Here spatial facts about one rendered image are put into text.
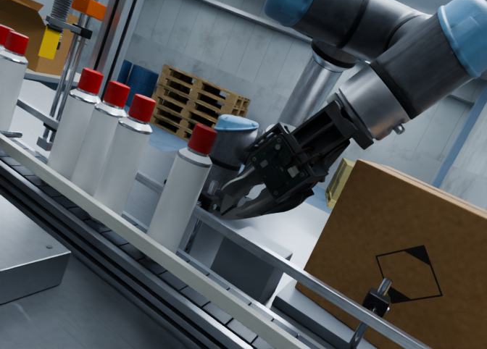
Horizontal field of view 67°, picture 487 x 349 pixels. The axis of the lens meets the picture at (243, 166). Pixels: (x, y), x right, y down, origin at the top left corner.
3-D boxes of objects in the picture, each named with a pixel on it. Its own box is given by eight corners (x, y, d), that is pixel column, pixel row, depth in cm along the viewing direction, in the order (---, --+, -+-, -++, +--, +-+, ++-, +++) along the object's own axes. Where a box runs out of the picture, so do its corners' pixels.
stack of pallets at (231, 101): (141, 119, 623) (161, 62, 604) (169, 122, 720) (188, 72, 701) (214, 154, 592) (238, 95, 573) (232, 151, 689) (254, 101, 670)
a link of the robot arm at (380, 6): (361, -14, 49) (381, -12, 39) (435, 20, 50) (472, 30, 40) (333, 43, 53) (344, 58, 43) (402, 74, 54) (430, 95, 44)
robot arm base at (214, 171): (178, 179, 107) (190, 148, 105) (201, 174, 121) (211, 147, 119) (223, 203, 103) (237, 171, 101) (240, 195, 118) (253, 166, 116)
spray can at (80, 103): (35, 177, 63) (69, 61, 59) (61, 176, 68) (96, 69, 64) (53, 190, 61) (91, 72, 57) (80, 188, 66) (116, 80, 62)
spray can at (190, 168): (132, 249, 54) (182, 119, 50) (155, 242, 59) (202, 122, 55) (158, 268, 52) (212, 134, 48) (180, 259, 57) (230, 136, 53)
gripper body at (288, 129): (237, 150, 42) (325, 82, 38) (265, 152, 50) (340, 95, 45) (273, 208, 40) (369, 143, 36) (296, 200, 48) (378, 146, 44)
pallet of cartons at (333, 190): (372, 213, 662) (390, 177, 649) (377, 231, 546) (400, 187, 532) (325, 191, 681) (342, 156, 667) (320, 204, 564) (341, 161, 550)
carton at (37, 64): (-40, 42, 204) (-23, -26, 197) (29, 56, 253) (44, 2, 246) (24, 71, 199) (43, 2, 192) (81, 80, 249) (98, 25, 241)
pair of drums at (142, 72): (108, 92, 761) (120, 56, 746) (151, 111, 739) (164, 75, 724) (87, 88, 699) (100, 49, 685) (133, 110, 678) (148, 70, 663)
